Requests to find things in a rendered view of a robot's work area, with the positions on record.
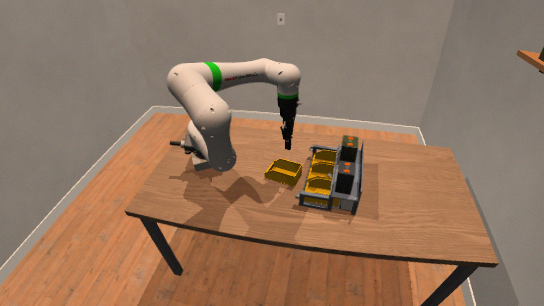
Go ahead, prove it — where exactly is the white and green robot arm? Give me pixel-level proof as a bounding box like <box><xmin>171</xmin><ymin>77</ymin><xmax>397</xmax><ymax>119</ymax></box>
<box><xmin>167</xmin><ymin>59</ymin><xmax>301</xmax><ymax>172</ymax></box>

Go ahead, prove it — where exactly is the grey metal shelf rack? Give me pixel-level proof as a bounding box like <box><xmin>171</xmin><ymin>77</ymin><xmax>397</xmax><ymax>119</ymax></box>
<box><xmin>295</xmin><ymin>140</ymin><xmax>364</xmax><ymax>215</ymax></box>

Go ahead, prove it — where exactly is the yellow bin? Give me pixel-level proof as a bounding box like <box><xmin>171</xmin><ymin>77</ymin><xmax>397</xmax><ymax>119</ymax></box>
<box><xmin>311</xmin><ymin>150</ymin><xmax>337</xmax><ymax>166</ymax></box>
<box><xmin>264</xmin><ymin>158</ymin><xmax>302</xmax><ymax>187</ymax></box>
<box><xmin>307</xmin><ymin>163</ymin><xmax>335</xmax><ymax>181</ymax></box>
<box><xmin>304</xmin><ymin>177</ymin><xmax>339</xmax><ymax>207</ymax></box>

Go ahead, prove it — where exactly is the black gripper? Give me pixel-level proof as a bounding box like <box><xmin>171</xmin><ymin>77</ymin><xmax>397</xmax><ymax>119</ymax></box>
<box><xmin>280</xmin><ymin>108</ymin><xmax>296</xmax><ymax>150</ymax></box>

